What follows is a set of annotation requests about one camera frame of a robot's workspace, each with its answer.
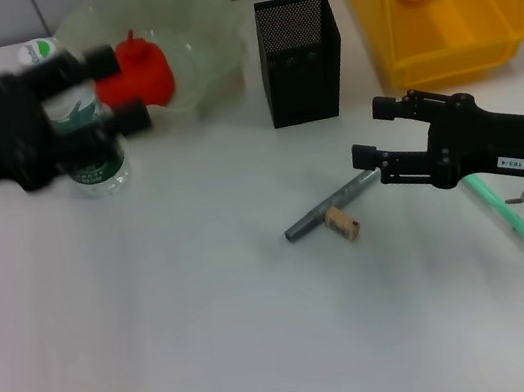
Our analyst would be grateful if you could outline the clear bottle with green label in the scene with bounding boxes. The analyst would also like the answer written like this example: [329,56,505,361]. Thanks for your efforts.
[15,26,135,209]

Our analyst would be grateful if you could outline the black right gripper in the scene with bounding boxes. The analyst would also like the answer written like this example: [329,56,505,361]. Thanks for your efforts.
[341,69,524,215]

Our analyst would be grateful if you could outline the green pen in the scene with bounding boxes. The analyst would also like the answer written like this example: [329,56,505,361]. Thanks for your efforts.
[458,163,524,261]

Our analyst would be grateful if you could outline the grey marker pen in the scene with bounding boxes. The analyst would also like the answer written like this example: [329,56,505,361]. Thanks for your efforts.
[276,167,390,244]

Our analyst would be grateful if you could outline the translucent green fruit bowl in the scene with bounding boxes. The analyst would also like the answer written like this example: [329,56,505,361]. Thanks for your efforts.
[47,0,263,147]

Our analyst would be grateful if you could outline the small beige cork block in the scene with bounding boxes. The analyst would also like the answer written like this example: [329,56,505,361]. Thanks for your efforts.
[322,202,365,245]

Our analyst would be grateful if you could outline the red soft tomato toy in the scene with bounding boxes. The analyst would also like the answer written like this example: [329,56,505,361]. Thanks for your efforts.
[84,22,181,120]

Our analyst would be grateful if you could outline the black mesh pen holder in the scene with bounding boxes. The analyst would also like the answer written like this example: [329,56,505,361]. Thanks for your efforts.
[249,0,355,130]

